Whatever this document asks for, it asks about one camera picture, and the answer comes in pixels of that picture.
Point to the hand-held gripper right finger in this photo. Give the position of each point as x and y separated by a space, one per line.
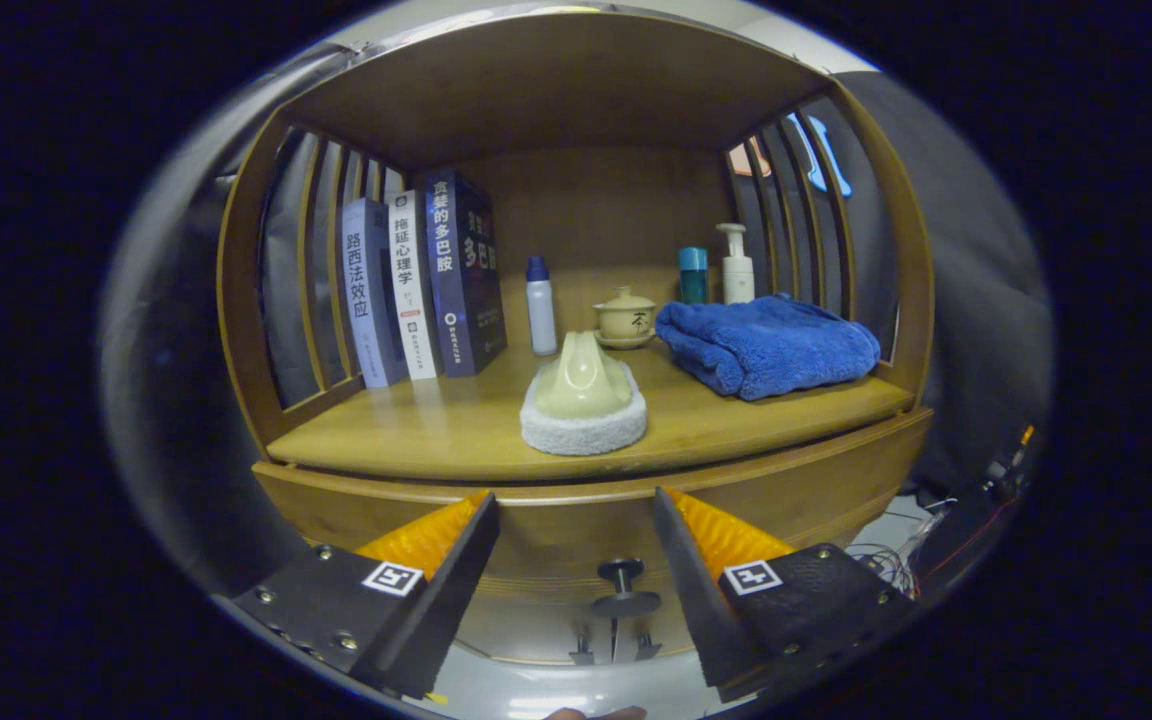
696 590

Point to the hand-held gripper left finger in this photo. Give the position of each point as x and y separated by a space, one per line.
451 600

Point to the wooden drawer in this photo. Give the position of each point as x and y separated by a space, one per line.
576 530

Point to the pale green scrub brush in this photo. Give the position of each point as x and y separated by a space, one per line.
581 385

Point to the wooden cabinet door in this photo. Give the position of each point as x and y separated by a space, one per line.
648 648
526 635

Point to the wooden countertop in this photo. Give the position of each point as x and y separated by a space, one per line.
436 430

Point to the wooden cabinet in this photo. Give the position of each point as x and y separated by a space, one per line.
586 210

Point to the blue folded towel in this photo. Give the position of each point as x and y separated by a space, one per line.
766 345

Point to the beige lidded ceramic teacup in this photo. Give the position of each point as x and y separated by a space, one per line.
624 320

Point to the white bottle with blue cap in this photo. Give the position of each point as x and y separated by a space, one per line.
541 315

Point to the teal bottle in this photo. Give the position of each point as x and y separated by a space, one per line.
693 280

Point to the light blue book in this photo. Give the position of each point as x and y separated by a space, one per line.
371 295

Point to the white book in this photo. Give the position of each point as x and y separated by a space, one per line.
414 285

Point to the white pump bottle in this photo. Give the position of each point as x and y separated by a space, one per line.
736 275

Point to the dark blue book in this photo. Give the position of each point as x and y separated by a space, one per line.
466 280

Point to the black and orange device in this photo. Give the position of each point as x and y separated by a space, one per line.
1001 470

